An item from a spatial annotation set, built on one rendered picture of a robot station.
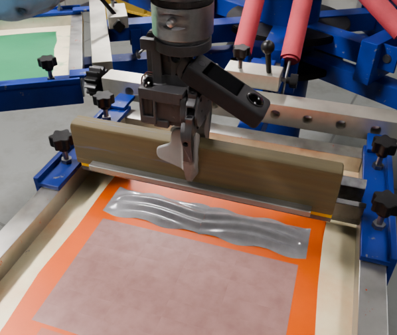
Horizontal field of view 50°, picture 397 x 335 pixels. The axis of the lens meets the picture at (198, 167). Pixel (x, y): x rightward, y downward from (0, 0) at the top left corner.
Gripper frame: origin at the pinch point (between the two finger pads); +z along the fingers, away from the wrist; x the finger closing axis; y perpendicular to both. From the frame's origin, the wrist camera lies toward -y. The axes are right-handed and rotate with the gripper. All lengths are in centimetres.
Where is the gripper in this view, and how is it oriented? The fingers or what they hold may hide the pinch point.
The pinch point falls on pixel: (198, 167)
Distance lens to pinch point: 64.8
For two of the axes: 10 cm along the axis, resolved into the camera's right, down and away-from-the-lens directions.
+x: -3.1, 5.8, -7.5
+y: -9.5, -1.9, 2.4
